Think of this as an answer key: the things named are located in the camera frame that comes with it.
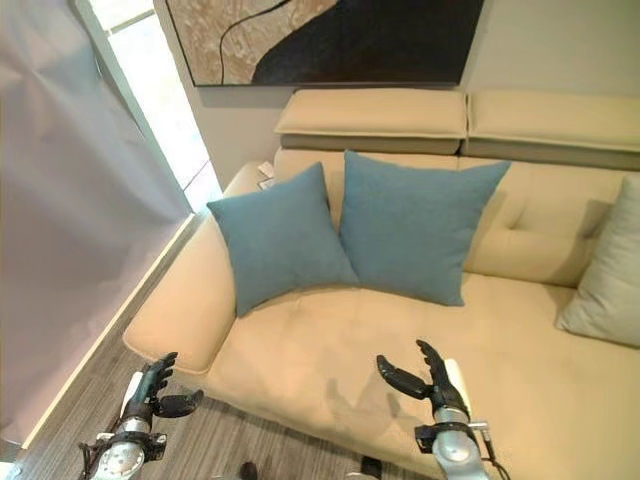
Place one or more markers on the abstract framed wall painting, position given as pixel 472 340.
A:
pixel 325 40

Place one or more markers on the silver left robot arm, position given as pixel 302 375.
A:
pixel 125 447

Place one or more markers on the beige leather sofa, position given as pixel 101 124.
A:
pixel 400 310

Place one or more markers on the large blue cushion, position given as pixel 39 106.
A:
pixel 415 225

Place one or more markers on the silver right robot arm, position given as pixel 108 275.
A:
pixel 457 445

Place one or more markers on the beige sofa headrest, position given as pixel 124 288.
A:
pixel 555 125
pixel 372 120

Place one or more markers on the pale grey curtain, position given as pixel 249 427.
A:
pixel 65 200

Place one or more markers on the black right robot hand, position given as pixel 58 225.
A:
pixel 435 377

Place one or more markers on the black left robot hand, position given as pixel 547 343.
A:
pixel 150 382

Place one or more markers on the pale grey-green cushion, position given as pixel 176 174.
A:
pixel 607 280

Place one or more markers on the small blue cushion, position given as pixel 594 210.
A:
pixel 280 240

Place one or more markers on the small items on sofa armrest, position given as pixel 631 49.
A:
pixel 266 174

